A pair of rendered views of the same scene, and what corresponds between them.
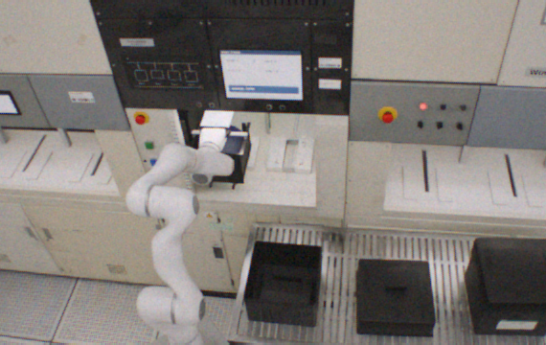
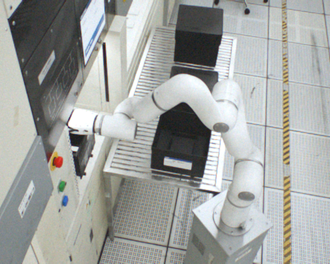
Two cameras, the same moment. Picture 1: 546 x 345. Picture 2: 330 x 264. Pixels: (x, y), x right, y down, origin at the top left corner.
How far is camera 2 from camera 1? 1.99 m
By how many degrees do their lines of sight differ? 61
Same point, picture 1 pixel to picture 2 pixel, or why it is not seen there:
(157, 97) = (60, 119)
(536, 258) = (193, 11)
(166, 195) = (231, 90)
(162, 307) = (259, 170)
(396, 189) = not seen: hidden behind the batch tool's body
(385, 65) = not seen: outside the picture
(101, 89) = (36, 164)
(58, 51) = (2, 161)
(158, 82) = (60, 100)
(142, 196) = (231, 106)
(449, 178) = not seen: hidden behind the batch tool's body
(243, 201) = (94, 161)
